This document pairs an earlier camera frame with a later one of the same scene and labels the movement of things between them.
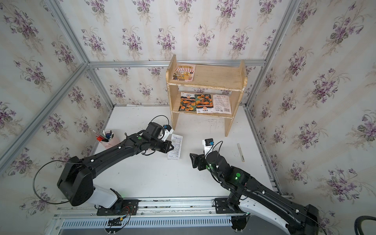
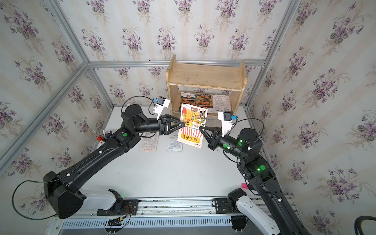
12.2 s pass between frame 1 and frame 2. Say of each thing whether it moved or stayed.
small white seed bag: moved
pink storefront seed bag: moved
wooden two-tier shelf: stayed
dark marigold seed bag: stayed
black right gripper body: moved
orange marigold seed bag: stayed
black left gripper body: moved
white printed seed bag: stayed
